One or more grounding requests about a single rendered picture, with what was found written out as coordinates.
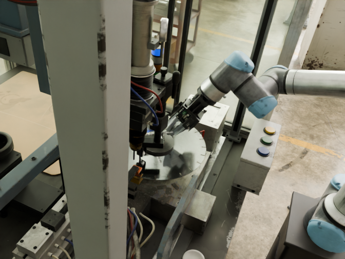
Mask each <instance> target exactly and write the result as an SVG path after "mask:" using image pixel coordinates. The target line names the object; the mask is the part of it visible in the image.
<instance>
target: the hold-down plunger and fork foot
mask: <svg viewBox="0 0 345 259"><path fill-rule="evenodd" d="M161 134H162V132H161V133H157V132H154V138H147V137H145V140H144V142H143V143H142V147H141V157H143V150H144V151H145V153H147V147H148V148H158V149H163V145H164V139H162V138H161ZM137 155H138V156H139V151H137Z"/></svg>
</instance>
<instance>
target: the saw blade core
mask: <svg viewBox="0 0 345 259"><path fill-rule="evenodd" d="M180 123H181V122H180V121H178V122H176V124H175V125H174V126H173V127H172V129H173V128H175V127H176V126H177V125H180ZM197 135H201V134H200V133H199V132H198V131H197V130H196V129H195V128H192V129H191V130H190V131H188V129H187V130H185V131H183V132H181V133H178V134H177V135H176V136H174V135H171V136H172V138H173V139H174V147H173V149H172V150H171V151H170V152H168V153H166V154H162V155H156V154H151V153H149V152H147V153H146V154H145V155H144V156H143V157H141V163H140V164H139V156H138V155H137V151H135V159H134V160H133V150H131V149H130V147H129V157H128V171H129V170H130V169H131V167H132V166H133V165H137V166H139V167H141V168H142V170H141V172H140V173H139V174H136V175H135V176H137V177H141V175H142V174H143V175H142V177H141V178H144V179H150V180H154V179H155V176H156V180H169V179H170V180H171V179H177V178H180V177H182V176H186V175H188V174H190V173H191V172H193V171H194V170H196V169H197V168H198V167H199V166H200V165H201V163H202V162H203V160H204V158H205V154H206V145H205V141H204V139H203V137H202V136H197ZM197 162H198V163H197ZM180 173H181V174H180ZM168 176H169V179H168Z"/></svg>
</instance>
